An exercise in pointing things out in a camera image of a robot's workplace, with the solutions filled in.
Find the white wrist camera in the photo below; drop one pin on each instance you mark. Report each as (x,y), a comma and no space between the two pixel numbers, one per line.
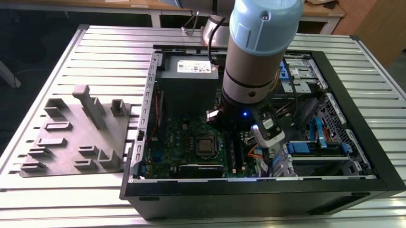
(269,137)

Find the wooden desk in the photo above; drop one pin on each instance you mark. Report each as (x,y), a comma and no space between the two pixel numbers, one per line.
(316,10)

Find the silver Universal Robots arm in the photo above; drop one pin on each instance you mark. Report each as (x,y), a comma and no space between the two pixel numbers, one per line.
(253,71)

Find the grey power supply unit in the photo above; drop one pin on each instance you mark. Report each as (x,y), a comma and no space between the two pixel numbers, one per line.
(187,95)

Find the black graphics card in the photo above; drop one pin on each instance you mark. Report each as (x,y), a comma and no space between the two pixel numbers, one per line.
(199,171)

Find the blue drive cage latch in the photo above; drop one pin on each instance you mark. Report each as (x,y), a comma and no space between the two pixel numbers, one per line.
(284,73)

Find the blue disk carrier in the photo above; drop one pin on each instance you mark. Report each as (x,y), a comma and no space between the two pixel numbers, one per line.
(300,148)

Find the brown wooden cabinet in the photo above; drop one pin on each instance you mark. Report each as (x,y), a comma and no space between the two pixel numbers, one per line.
(380,23)

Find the black open PC case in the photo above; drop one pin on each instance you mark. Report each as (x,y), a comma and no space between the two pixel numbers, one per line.
(253,190)

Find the green motherboard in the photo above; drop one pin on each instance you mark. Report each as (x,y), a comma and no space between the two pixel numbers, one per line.
(177,133)

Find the metal optical drive cage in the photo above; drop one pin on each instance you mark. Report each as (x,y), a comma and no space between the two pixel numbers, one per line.
(300,88)

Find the silver CPU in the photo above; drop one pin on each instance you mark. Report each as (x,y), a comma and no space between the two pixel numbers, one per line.
(205,145)

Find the black CPU socket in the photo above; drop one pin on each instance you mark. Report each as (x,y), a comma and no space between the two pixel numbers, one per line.
(205,136)

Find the grey chair leg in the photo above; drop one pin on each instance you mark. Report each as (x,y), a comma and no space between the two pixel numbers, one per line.
(9,73)

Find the grey parts rack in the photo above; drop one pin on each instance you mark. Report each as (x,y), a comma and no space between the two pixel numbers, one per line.
(85,133)

